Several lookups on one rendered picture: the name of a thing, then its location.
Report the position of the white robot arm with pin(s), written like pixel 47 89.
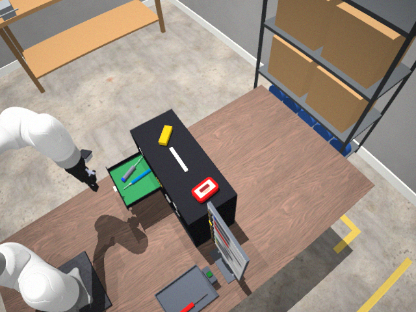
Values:
pixel 42 286

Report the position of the yellow rectangular block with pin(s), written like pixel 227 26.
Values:
pixel 165 135

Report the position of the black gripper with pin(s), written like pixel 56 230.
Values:
pixel 82 173

